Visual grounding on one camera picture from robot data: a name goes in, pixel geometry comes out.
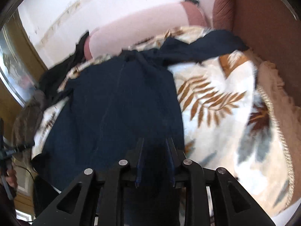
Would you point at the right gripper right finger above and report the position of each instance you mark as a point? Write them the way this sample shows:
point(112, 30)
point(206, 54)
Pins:
point(175, 157)

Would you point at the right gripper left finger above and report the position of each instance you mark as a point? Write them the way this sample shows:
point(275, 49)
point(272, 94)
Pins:
point(133, 168)

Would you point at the dark navy garment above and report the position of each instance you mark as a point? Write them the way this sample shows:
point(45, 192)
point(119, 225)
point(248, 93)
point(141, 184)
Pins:
point(114, 104)

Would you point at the left hand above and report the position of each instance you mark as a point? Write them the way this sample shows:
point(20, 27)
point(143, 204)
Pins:
point(11, 178)

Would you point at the brown fuzzy blanket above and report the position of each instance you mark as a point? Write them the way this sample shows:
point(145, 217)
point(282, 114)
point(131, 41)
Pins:
point(29, 119)

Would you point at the leaf pattern fleece blanket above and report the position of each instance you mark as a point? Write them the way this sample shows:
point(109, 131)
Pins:
point(227, 120)

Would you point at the stained glass door panel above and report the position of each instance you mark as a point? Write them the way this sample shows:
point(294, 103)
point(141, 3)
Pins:
point(14, 74)

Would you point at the black garment on sofa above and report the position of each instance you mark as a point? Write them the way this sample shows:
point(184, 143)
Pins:
point(50, 81)

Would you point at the pink long bolster cushion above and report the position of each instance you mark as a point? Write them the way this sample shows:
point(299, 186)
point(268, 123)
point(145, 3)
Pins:
point(124, 32)

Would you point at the tan ruffled sofa cover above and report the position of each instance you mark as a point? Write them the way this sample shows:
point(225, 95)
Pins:
point(287, 116)

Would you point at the small black object on cushion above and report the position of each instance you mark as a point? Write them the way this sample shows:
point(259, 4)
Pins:
point(195, 2)

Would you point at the pink and maroon armrest cushion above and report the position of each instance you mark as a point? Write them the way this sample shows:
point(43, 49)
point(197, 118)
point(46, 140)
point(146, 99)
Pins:
point(218, 13)

